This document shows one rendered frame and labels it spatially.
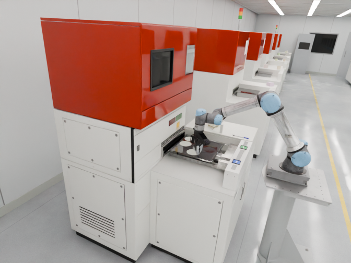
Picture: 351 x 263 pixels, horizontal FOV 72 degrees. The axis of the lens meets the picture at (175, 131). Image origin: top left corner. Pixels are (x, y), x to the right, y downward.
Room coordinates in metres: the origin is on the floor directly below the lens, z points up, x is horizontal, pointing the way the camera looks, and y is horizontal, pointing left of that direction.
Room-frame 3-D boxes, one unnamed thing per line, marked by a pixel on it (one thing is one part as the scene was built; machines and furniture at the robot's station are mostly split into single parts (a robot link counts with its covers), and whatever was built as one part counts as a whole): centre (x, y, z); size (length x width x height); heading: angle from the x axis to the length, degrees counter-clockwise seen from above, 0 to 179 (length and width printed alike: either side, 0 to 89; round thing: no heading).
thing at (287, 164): (1.57, -0.89, 0.94); 0.15 x 0.15 x 0.10
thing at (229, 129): (2.12, -0.44, 0.89); 0.62 x 0.35 x 0.14; 66
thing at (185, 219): (1.84, -0.32, 0.41); 0.97 x 0.64 x 0.82; 156
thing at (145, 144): (1.72, 0.09, 1.02); 0.82 x 0.03 x 0.40; 156
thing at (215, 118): (1.65, -0.28, 1.21); 0.11 x 0.11 x 0.08; 72
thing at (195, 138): (1.67, -0.17, 1.06); 0.09 x 0.08 x 0.12; 36
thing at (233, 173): (1.60, -0.49, 0.89); 0.55 x 0.09 x 0.14; 156
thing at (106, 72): (1.85, 0.38, 1.52); 0.81 x 0.75 x 0.59; 156
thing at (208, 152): (1.81, -0.19, 0.90); 0.34 x 0.34 x 0.01; 66
